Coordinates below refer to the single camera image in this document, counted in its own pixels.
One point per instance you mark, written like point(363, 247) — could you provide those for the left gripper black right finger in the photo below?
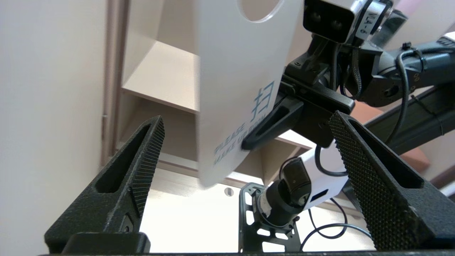
point(391, 199)

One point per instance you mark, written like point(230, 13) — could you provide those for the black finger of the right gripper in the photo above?
point(288, 110)

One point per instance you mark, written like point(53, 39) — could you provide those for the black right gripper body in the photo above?
point(320, 106)

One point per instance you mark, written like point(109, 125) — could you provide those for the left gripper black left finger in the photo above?
point(106, 213)

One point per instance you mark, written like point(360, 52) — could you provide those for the blue do-not-disturb door hanger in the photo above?
point(231, 89)

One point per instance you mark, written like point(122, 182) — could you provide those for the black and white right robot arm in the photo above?
point(408, 131)

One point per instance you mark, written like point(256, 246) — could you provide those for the cream door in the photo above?
point(46, 106)

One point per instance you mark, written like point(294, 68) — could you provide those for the small grey round disc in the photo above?
point(229, 192)

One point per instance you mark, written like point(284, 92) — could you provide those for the pale wardrobe shelf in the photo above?
point(167, 78)

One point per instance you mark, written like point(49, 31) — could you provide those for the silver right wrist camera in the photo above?
point(330, 21)

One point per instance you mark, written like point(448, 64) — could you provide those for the black robot torso frame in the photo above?
point(249, 227)

